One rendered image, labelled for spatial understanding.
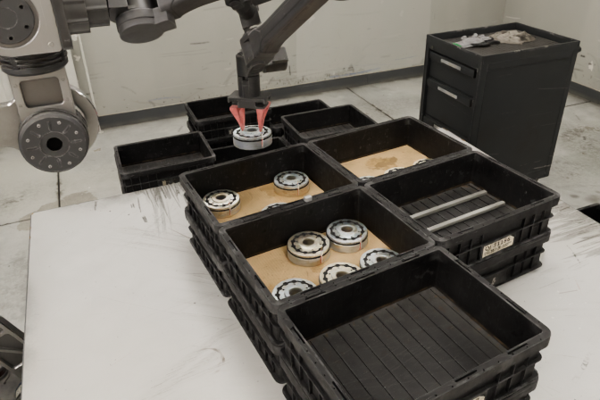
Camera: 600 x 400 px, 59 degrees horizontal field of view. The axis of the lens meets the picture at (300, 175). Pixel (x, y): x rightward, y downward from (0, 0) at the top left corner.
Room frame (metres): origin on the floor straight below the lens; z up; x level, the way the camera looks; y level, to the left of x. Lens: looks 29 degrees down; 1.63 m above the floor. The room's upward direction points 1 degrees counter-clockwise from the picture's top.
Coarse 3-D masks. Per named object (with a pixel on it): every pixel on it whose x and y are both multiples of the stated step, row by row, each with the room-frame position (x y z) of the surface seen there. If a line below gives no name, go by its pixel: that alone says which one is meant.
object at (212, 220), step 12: (300, 144) 1.45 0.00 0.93; (252, 156) 1.37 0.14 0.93; (324, 156) 1.36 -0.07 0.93; (204, 168) 1.31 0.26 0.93; (216, 168) 1.32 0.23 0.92; (336, 168) 1.29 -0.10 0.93; (180, 180) 1.25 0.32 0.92; (348, 180) 1.22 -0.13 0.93; (192, 192) 1.18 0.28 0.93; (324, 192) 1.16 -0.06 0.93; (204, 204) 1.12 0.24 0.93; (288, 204) 1.11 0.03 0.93; (204, 216) 1.09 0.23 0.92; (252, 216) 1.06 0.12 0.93; (216, 228) 1.02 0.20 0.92
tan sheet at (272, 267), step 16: (368, 240) 1.09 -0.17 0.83; (256, 256) 1.03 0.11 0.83; (272, 256) 1.03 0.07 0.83; (336, 256) 1.03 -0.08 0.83; (352, 256) 1.03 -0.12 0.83; (256, 272) 0.97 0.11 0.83; (272, 272) 0.97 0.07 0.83; (288, 272) 0.97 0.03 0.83; (304, 272) 0.97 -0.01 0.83; (320, 272) 0.97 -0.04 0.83; (272, 288) 0.92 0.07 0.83
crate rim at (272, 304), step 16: (336, 192) 1.16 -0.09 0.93; (368, 192) 1.16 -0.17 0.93; (288, 208) 1.09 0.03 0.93; (384, 208) 1.08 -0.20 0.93; (240, 224) 1.03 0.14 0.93; (224, 240) 0.97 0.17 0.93; (432, 240) 0.95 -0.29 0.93; (240, 256) 0.91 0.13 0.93; (400, 256) 0.89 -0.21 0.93; (352, 272) 0.84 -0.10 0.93; (256, 288) 0.82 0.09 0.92; (320, 288) 0.80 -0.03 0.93; (272, 304) 0.76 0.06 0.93
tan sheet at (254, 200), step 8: (272, 184) 1.38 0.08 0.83; (312, 184) 1.38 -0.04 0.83; (240, 192) 1.34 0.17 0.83; (248, 192) 1.34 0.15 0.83; (256, 192) 1.34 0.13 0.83; (264, 192) 1.34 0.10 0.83; (272, 192) 1.34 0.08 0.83; (312, 192) 1.33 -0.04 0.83; (320, 192) 1.33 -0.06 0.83; (240, 200) 1.30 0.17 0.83; (248, 200) 1.29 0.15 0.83; (256, 200) 1.29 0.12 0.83; (264, 200) 1.29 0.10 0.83; (272, 200) 1.29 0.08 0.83; (280, 200) 1.29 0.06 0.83; (288, 200) 1.29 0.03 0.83; (240, 208) 1.25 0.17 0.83; (248, 208) 1.25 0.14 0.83; (256, 208) 1.25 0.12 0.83; (232, 216) 1.21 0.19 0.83; (240, 216) 1.21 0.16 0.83
